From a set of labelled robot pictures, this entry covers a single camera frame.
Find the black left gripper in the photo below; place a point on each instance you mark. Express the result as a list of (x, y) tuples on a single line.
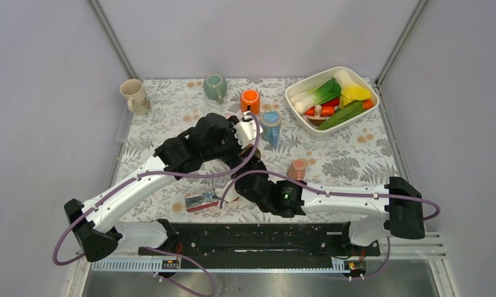
[(234, 158)]

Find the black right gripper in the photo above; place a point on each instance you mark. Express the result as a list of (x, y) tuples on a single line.
[(252, 164)]

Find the cream ceramic mug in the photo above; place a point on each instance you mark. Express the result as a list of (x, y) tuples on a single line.
[(135, 94)]

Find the salmon pink printed mug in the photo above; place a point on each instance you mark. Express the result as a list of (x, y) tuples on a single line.
[(297, 169)]

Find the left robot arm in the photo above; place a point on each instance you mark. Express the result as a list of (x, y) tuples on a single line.
[(96, 222)]

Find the floral tablecloth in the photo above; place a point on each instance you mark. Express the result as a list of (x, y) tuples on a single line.
[(358, 155)]

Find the orange toy carrot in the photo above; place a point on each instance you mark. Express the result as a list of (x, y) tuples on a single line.
[(326, 110)]

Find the yellow toy cabbage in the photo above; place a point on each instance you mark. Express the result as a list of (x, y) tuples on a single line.
[(350, 89)]

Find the wooden toy mushroom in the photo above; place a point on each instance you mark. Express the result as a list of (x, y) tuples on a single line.
[(314, 115)]

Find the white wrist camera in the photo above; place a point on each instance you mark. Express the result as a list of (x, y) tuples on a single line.
[(231, 194), (247, 130)]

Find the large orange mug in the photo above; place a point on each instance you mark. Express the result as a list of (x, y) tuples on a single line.
[(250, 100)]

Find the silver red stapler box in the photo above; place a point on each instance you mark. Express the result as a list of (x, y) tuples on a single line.
[(201, 201)]

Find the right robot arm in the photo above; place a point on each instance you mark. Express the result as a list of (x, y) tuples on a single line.
[(391, 209)]

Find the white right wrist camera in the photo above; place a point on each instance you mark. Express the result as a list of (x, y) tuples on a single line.
[(231, 194)]

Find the small orange cup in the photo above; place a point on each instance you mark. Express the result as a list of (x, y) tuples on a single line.
[(247, 150)]

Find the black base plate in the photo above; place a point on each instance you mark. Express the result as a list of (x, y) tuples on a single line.
[(263, 246)]

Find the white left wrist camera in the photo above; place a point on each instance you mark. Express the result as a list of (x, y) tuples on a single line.
[(247, 130)]

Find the green ceramic mug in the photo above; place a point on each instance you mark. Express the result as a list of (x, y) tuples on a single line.
[(215, 88)]

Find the white plastic basin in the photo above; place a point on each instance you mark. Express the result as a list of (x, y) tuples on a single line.
[(316, 81)]

